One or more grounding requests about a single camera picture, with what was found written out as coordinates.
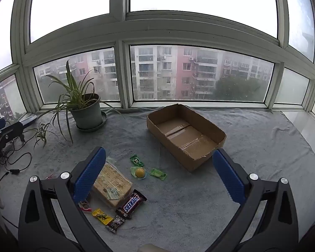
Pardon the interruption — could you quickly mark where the green plant pot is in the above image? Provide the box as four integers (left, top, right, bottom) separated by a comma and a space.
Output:
70, 93, 102, 130

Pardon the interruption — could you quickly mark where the grey bar lamp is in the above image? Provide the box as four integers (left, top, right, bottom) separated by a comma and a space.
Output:
17, 114, 38, 143

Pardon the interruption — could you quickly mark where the green pot saucer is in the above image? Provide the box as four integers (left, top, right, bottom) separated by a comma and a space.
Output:
76, 110, 108, 132

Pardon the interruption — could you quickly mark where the white window frame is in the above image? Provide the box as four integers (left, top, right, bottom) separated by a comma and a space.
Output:
0, 0, 315, 118

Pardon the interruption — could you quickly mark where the light green candy packet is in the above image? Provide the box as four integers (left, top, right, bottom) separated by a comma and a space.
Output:
150, 168, 168, 180

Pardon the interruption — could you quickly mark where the large brown chocolate bar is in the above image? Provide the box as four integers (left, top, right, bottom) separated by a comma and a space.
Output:
115, 189, 147, 219

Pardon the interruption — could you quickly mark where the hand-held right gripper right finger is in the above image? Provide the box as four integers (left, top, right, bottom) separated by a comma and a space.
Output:
212, 148, 298, 252

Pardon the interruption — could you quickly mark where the yellow candy packet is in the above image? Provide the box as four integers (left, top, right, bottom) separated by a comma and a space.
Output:
92, 208, 114, 225

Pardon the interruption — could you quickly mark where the dark green candy packet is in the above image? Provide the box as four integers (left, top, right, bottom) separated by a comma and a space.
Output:
129, 154, 145, 167

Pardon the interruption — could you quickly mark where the red clear snack packet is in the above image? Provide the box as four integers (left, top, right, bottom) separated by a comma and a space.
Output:
79, 200, 93, 212

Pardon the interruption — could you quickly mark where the brown cardboard box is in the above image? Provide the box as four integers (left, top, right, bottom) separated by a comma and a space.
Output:
146, 104, 227, 173

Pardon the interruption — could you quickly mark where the clear bread loaf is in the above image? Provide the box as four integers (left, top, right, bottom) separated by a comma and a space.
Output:
92, 160, 133, 208

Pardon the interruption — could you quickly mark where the black patterned candy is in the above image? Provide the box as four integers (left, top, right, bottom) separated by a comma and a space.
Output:
105, 214, 126, 234

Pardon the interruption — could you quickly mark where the black cable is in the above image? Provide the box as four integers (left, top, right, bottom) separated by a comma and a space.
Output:
0, 139, 32, 182

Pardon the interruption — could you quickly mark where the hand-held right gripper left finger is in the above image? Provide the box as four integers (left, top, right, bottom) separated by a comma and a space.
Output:
18, 146, 107, 252

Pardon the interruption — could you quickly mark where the spider plant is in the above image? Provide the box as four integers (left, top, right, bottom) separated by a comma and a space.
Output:
33, 60, 121, 147

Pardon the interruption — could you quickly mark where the yellow jelly cup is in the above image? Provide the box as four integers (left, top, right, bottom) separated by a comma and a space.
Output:
130, 166, 148, 180

